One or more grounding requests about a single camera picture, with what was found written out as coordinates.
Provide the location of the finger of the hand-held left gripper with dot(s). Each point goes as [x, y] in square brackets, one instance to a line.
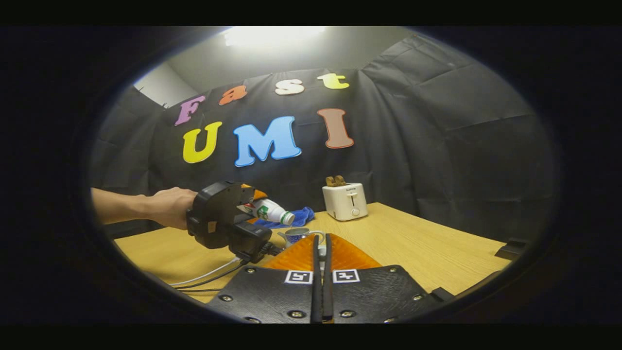
[257, 193]
[252, 220]

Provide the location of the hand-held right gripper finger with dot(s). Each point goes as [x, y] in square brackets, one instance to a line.
[317, 291]
[328, 291]

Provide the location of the white water bottle green label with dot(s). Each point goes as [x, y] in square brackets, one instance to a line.
[269, 211]

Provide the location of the white blue-patterned teacup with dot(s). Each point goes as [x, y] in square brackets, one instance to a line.
[299, 236]

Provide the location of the blue towel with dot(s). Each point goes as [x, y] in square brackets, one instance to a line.
[303, 215]

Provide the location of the toasted bread slice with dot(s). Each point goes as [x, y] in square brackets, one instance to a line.
[340, 181]
[330, 181]

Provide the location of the white toaster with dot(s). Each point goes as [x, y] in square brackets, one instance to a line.
[345, 201]

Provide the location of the ceiling light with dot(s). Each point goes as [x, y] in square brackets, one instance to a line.
[274, 35]

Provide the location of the small black block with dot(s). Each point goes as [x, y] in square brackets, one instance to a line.
[511, 250]

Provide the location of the black backdrop cloth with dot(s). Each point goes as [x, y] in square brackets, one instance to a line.
[437, 136]

